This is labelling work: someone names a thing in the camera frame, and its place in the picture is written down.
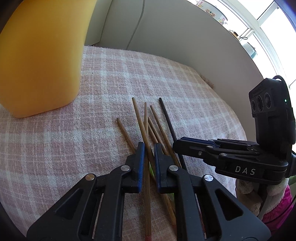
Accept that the white floral slow cooker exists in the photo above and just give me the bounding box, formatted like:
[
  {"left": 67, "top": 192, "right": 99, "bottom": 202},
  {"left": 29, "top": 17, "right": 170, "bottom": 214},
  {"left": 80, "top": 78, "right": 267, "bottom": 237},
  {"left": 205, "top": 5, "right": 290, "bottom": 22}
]
[{"left": 196, "top": 1, "right": 228, "bottom": 25}]

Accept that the mint green electric kettle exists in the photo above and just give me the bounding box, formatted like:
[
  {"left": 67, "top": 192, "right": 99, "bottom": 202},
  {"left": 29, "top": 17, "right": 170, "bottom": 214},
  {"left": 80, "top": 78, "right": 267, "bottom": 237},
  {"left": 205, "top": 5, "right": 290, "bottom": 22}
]
[{"left": 243, "top": 42, "right": 257, "bottom": 59}]

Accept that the green plastic spoon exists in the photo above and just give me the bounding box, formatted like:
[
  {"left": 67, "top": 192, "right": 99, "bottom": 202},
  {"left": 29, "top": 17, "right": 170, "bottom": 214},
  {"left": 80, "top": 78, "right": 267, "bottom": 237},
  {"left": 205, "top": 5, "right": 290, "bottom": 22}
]
[{"left": 149, "top": 162, "right": 174, "bottom": 203}]

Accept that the red-tipped wooden chopstick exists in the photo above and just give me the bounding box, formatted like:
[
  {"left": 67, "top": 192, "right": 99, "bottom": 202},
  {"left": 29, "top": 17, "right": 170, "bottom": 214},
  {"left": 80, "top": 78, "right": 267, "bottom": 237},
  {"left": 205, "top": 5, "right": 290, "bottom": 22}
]
[{"left": 144, "top": 102, "right": 152, "bottom": 240}]

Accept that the brown wooden chopstick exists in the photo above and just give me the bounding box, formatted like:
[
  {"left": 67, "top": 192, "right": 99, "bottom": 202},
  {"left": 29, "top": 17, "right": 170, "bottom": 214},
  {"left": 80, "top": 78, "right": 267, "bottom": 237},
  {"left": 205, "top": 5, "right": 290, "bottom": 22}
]
[
  {"left": 132, "top": 97, "right": 176, "bottom": 232},
  {"left": 116, "top": 118, "right": 137, "bottom": 153},
  {"left": 150, "top": 105, "right": 181, "bottom": 168},
  {"left": 148, "top": 117, "right": 169, "bottom": 155}
]

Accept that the black camera box right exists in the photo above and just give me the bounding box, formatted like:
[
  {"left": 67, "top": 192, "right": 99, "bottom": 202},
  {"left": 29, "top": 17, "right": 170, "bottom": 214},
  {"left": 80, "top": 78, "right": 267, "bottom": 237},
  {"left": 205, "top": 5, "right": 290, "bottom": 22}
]
[{"left": 248, "top": 75, "right": 295, "bottom": 162}]

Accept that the pink sleeve right forearm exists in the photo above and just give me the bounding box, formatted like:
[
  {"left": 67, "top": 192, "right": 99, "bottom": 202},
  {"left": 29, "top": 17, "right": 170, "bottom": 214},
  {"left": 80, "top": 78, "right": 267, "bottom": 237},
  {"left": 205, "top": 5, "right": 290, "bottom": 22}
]
[{"left": 262, "top": 185, "right": 293, "bottom": 234}]

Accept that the yellow plastic utensil bucket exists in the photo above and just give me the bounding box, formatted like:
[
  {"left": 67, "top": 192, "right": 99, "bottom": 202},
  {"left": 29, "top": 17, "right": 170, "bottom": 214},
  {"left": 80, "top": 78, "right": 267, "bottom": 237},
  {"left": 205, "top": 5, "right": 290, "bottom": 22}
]
[{"left": 1, "top": 1, "right": 96, "bottom": 118}]

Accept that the right gloved hand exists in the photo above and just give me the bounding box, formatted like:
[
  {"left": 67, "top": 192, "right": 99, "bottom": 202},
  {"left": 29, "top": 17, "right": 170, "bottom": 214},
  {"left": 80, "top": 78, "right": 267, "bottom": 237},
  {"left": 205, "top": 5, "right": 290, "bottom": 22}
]
[{"left": 235, "top": 178, "right": 288, "bottom": 220}]

